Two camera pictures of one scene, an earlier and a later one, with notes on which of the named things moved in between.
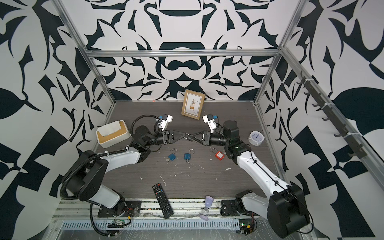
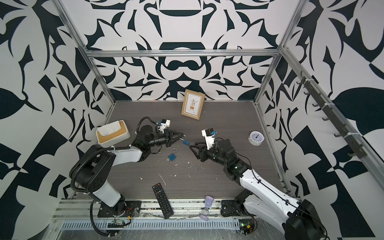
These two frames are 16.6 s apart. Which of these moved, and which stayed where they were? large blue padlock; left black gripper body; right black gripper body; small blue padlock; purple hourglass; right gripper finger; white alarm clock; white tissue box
Moved: right gripper finger; small blue padlock; right black gripper body
Stayed: left black gripper body; large blue padlock; white alarm clock; white tissue box; purple hourglass
